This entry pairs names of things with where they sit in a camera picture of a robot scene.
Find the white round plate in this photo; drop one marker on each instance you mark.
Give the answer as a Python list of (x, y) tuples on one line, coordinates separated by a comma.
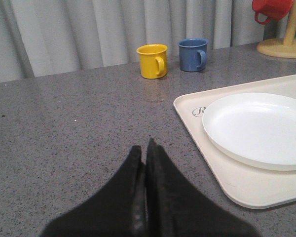
[(257, 129)]

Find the yellow enamel mug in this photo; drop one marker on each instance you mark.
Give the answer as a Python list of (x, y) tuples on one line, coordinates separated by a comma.
[(153, 60)]

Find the wooden mug tree stand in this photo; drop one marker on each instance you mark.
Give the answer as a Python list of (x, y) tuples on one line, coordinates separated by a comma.
[(285, 47)]

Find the blue enamel mug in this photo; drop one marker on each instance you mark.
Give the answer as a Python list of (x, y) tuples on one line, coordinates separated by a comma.
[(193, 54)]

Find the cream rabbit serving tray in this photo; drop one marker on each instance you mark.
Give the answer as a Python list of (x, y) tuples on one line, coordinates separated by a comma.
[(247, 186)]

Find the grey pleated curtain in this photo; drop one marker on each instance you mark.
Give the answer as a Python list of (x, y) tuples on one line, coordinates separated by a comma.
[(46, 37)]

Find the red enamel mug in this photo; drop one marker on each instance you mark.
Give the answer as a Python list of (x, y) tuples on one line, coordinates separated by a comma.
[(267, 10)]

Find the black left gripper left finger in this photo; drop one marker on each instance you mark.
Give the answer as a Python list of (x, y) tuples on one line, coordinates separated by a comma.
[(116, 210)]

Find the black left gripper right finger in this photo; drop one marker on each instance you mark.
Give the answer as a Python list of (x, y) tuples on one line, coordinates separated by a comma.
[(177, 209)]

